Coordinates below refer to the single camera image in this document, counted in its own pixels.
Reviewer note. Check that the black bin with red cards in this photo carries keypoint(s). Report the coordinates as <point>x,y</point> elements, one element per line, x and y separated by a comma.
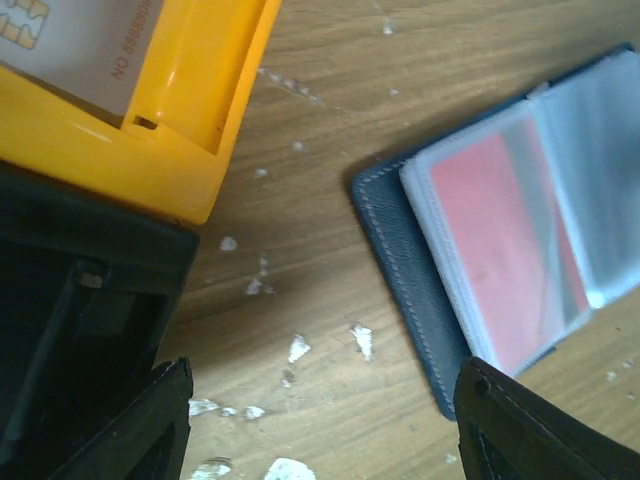
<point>87,291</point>

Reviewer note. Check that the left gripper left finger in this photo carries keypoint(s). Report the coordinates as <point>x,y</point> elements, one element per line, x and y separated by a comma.
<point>143,435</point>

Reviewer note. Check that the navy blue card holder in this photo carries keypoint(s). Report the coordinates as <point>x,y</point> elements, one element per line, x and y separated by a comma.
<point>587,122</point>

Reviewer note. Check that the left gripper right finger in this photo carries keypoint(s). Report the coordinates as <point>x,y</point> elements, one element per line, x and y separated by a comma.
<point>506,431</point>

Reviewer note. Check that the orange bin with cards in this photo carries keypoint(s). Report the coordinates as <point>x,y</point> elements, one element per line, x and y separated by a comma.
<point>170,152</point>

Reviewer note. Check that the white vip card stack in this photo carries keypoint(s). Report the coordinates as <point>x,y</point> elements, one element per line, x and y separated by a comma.
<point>92,50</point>

